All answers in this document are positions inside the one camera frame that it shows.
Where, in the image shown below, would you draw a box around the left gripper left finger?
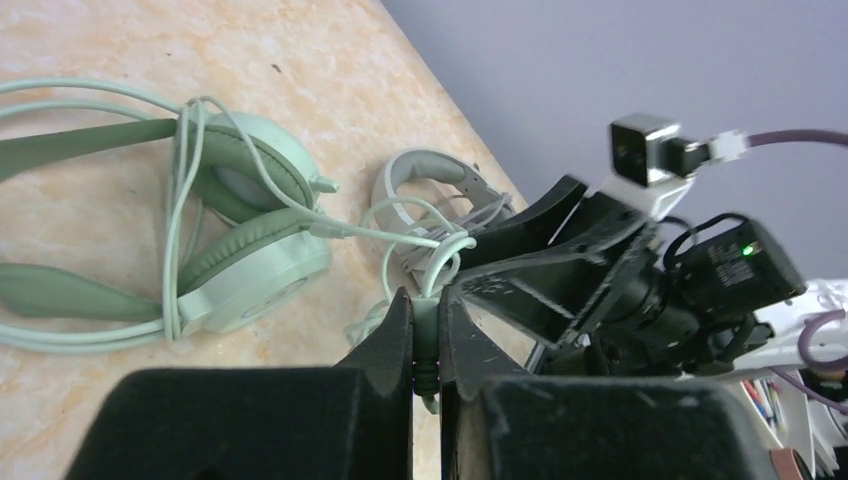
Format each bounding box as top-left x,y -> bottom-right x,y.
67,288 -> 413,479

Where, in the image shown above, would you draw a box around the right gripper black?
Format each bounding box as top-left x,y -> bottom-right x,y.
453,175 -> 776,376

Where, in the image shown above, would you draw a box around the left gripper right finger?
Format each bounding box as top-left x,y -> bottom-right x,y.
438,293 -> 762,479

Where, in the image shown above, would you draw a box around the grey headphone cable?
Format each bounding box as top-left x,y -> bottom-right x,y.
397,192 -> 515,273

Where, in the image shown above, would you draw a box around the mint green cable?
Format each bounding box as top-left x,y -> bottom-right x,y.
162,95 -> 478,415

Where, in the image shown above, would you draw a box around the white gaming headphones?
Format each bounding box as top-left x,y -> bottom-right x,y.
369,148 -> 518,293

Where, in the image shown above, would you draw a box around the mint green headphones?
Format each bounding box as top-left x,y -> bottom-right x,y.
1,78 -> 338,354

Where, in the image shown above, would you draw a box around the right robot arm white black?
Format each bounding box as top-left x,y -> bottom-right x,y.
449,176 -> 810,377

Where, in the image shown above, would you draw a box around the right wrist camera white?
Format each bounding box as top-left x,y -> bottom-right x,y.
599,113 -> 750,221

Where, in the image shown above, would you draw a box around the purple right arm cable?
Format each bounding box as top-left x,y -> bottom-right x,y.
745,129 -> 848,419

